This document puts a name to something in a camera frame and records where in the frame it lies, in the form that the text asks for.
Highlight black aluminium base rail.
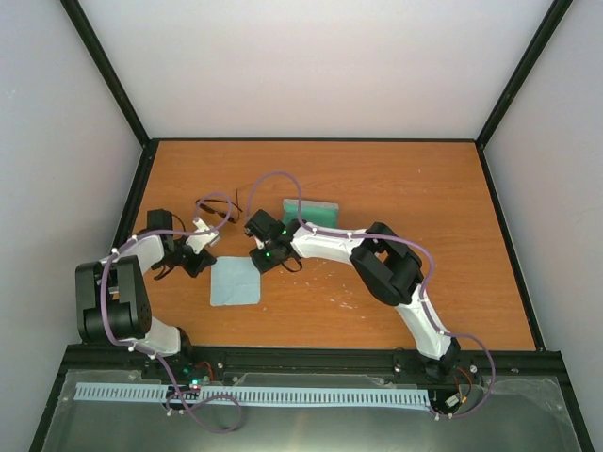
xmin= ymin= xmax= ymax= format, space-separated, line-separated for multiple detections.
xmin=59 ymin=345 xmax=568 ymax=385

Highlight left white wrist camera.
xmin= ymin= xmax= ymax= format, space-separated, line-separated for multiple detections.
xmin=186 ymin=218 xmax=220 ymax=254

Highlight right black frame post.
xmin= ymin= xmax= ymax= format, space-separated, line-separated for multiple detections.
xmin=475 ymin=0 xmax=573 ymax=153

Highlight left controller board with leds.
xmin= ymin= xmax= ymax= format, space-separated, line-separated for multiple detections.
xmin=182 ymin=361 xmax=214 ymax=389

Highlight grey glasses case green lining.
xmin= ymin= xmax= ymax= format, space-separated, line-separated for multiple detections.
xmin=283 ymin=199 xmax=339 ymax=228

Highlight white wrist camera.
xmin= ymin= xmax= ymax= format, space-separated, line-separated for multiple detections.
xmin=186 ymin=218 xmax=220 ymax=254
xmin=244 ymin=227 xmax=265 ymax=250

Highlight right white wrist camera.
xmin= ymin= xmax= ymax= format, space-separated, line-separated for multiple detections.
xmin=244 ymin=227 xmax=265 ymax=250

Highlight light blue slotted cable duct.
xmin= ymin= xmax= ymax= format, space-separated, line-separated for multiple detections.
xmin=73 ymin=382 xmax=430 ymax=411

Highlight clear acrylic cover plate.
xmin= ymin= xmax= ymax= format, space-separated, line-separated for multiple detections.
xmin=41 ymin=371 xmax=580 ymax=451

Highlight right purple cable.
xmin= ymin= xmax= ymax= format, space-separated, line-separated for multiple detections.
xmin=247 ymin=170 xmax=497 ymax=421

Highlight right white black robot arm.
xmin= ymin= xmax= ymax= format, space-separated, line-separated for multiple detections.
xmin=245 ymin=210 xmax=461 ymax=380

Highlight light blue cleaning cloth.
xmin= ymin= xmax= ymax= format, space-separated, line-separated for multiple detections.
xmin=210 ymin=256 xmax=261 ymax=307

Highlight left black frame post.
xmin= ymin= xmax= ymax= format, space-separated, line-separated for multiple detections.
xmin=59 ymin=0 xmax=151 ymax=148

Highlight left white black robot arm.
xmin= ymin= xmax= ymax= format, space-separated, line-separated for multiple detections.
xmin=75 ymin=209 xmax=220 ymax=379

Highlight black sunglasses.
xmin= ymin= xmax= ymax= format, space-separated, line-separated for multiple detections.
xmin=195 ymin=189 xmax=242 ymax=224

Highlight right controller board with wires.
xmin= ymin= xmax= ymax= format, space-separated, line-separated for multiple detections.
xmin=446 ymin=367 xmax=473 ymax=412

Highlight black frame post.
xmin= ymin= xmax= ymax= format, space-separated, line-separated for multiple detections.
xmin=475 ymin=0 xmax=573 ymax=153
xmin=59 ymin=0 xmax=151 ymax=148

